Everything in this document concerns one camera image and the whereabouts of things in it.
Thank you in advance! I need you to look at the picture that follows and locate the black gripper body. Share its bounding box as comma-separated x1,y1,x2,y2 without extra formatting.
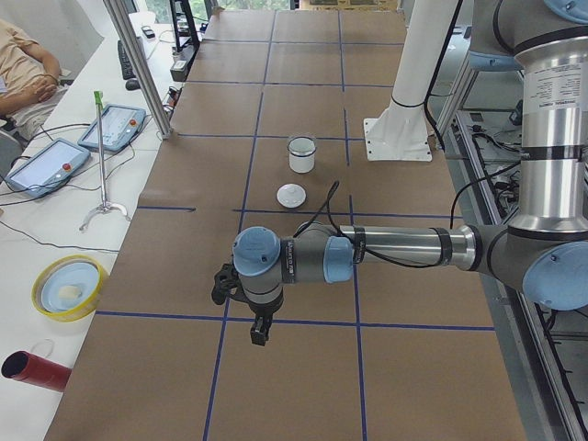
211,264,276,327

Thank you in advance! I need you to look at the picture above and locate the white enamel cup blue rim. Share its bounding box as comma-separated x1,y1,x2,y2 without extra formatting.
287,136,317,174

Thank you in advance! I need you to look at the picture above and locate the clear plastic funnel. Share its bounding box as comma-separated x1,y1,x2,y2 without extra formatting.
288,136,316,157

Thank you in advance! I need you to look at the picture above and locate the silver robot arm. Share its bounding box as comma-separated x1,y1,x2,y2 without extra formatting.
211,1,587,345

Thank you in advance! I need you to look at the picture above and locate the yellow tape roll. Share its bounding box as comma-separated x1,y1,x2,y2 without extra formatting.
31,254,108,322

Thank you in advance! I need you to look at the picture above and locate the far blue teach pendant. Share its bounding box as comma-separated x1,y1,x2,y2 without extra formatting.
101,104,146,153

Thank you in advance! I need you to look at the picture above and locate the blue teach pendant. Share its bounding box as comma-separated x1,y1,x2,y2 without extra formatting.
101,104,146,153
5,138,90,198

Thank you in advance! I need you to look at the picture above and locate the near blue teach pendant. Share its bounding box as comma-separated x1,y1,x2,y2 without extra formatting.
5,138,90,198

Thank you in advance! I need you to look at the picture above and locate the black computer mouse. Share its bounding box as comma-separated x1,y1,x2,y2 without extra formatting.
125,78,141,91

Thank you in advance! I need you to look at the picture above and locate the red cylinder tube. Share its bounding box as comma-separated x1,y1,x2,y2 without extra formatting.
1,351,72,392

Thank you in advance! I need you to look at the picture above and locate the black keyboard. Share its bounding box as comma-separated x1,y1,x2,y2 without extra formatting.
117,40,135,80

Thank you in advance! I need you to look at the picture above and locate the seated person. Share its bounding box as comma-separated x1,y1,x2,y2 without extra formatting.
1,20,67,141

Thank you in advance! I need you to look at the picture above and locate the metal reach grabber green handle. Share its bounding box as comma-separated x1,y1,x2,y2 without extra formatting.
79,90,131,232

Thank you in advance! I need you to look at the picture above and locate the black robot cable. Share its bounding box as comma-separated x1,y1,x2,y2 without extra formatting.
293,180,525,270

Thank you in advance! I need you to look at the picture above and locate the white camera post base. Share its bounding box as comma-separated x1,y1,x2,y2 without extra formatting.
364,0,461,162

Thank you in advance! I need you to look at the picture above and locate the aluminium frame post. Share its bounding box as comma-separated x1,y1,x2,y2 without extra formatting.
104,0,172,140

